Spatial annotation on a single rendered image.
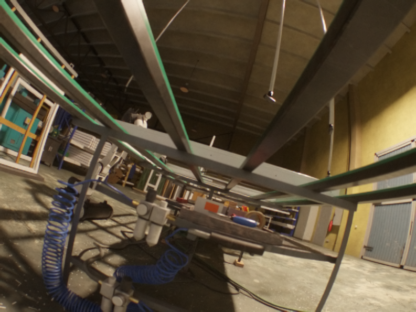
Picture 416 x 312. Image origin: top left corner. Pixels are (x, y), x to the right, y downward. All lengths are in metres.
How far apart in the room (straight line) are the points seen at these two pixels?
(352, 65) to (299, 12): 8.48
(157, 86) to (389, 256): 6.85
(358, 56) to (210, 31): 10.01
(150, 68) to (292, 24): 8.78
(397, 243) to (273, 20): 9.43
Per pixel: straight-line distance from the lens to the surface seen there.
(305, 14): 8.71
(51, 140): 5.12
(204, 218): 0.71
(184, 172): 1.93
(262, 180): 0.66
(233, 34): 9.87
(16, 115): 4.74
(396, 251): 6.71
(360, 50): 0.18
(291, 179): 0.93
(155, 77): 0.30
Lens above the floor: 0.68
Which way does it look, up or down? 14 degrees up
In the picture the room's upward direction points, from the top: 18 degrees clockwise
